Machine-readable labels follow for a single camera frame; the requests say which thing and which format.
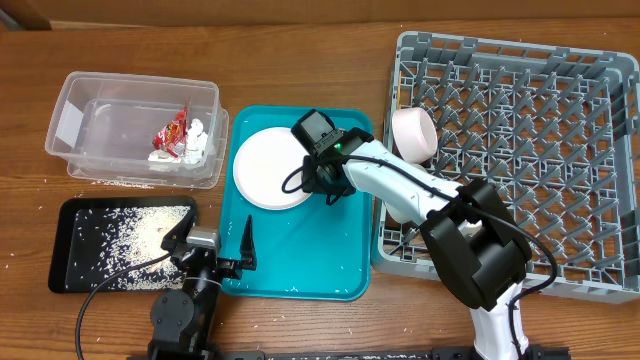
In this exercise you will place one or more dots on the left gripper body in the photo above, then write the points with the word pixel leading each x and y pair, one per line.
pixel 227 268

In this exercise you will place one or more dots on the white plate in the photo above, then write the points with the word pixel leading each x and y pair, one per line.
pixel 262 164

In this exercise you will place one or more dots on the white napkin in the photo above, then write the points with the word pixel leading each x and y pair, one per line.
pixel 196 142

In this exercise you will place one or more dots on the red foil wrapper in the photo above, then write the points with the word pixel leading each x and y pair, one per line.
pixel 172 138

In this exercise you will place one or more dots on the pink bowl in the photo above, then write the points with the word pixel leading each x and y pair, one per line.
pixel 415 135

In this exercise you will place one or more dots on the grey bowl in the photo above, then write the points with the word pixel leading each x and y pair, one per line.
pixel 396 215

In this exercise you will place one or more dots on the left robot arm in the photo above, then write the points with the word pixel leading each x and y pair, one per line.
pixel 182 318

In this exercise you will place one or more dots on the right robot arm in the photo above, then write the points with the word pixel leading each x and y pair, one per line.
pixel 485 260

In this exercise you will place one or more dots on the grey dishwasher rack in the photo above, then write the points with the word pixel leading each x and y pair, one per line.
pixel 555 130

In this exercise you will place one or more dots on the spilled rice pile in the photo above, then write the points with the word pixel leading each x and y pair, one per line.
pixel 105 241

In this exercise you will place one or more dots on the teal serving tray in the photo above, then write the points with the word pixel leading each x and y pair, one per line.
pixel 312 251

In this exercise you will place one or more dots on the black tray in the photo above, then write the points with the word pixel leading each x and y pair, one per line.
pixel 161 276

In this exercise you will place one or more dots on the clear plastic bin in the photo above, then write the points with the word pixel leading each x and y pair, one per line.
pixel 103 125

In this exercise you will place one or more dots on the black rail at bottom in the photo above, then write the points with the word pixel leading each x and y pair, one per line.
pixel 447 353

